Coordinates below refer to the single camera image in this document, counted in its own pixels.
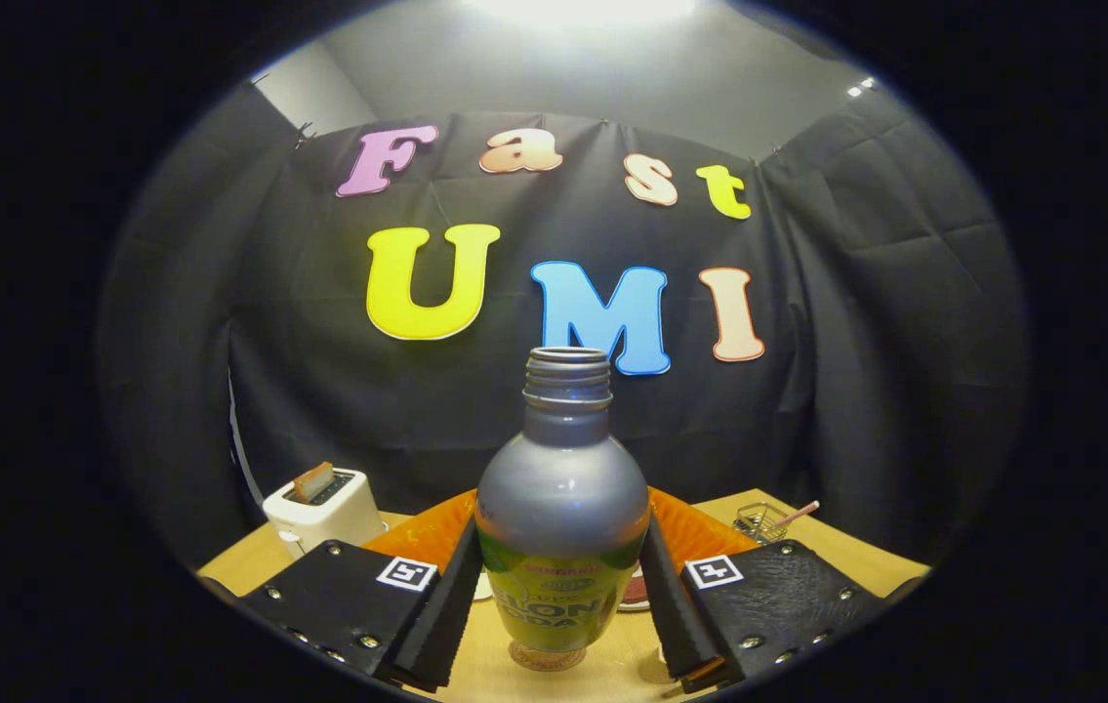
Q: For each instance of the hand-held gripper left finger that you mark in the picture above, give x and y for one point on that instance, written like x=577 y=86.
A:
x=358 y=596

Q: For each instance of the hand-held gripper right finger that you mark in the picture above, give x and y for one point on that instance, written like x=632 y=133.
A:
x=768 y=596

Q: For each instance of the round cork coaster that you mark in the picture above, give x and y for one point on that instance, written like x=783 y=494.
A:
x=547 y=659

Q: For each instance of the silver bottle with green label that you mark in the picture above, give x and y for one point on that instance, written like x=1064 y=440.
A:
x=561 y=498

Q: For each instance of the white toaster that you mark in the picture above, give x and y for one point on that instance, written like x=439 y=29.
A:
x=329 y=522

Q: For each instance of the pink striped straw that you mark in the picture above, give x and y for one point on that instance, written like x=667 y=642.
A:
x=800 y=513

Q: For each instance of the wooden table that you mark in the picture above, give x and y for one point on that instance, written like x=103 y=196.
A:
x=241 y=566

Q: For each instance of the toast slice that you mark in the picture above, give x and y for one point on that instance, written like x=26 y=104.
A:
x=312 y=482

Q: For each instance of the white oval plate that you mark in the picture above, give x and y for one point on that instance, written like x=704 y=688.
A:
x=634 y=591

